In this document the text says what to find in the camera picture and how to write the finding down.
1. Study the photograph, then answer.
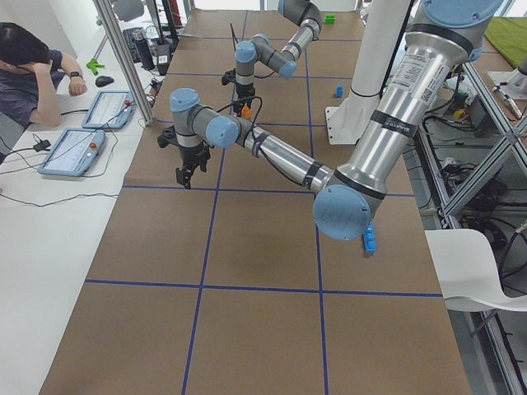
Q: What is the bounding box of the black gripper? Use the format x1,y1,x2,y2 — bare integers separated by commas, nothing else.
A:
175,142,211,189
234,82,255,116

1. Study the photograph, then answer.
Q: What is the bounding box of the orange trapezoid block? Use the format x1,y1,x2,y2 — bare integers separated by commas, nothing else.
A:
241,105,252,119

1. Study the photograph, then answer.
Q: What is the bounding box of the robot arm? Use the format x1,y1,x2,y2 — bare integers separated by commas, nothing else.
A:
231,0,323,118
170,1,500,240

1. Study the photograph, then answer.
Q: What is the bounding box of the black water bottle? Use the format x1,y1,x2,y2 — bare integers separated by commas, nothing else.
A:
133,31,155,71

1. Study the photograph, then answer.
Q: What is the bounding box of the upper teach pendant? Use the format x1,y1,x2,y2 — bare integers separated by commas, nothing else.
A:
82,91,134,129

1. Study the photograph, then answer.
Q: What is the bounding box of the teach pendant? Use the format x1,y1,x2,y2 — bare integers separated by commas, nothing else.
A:
38,128,105,177
82,91,134,129

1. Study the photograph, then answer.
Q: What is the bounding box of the lower teach pendant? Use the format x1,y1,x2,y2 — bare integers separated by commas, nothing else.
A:
38,128,105,177

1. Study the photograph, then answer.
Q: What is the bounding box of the green two-stud block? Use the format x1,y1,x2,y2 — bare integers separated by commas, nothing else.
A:
324,14,336,26

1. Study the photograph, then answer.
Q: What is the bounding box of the black computer mouse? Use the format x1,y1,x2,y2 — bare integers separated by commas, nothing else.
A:
95,76,114,88

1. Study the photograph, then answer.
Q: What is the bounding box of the green plastic clamp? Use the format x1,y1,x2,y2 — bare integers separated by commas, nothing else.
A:
86,58,105,76

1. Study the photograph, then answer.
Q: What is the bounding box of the long blue studded block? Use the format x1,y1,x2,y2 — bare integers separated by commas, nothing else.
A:
362,221,377,256

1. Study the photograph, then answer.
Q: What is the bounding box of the seated person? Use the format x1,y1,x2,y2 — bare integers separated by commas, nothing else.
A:
1,22,87,128

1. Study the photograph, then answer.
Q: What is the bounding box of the white chair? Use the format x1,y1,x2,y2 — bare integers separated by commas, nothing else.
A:
425,229,526,312

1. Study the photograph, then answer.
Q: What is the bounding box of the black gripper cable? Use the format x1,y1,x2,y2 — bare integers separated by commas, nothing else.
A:
216,95,264,143

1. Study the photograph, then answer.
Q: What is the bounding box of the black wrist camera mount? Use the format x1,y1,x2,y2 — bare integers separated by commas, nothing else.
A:
221,69,236,86
157,127,178,148

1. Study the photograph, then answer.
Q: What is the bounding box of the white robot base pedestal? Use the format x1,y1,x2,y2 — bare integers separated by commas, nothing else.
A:
326,0,413,145

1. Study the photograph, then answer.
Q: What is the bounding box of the diagonal aluminium frame pole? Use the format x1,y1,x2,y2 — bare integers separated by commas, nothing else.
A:
93,0,154,126

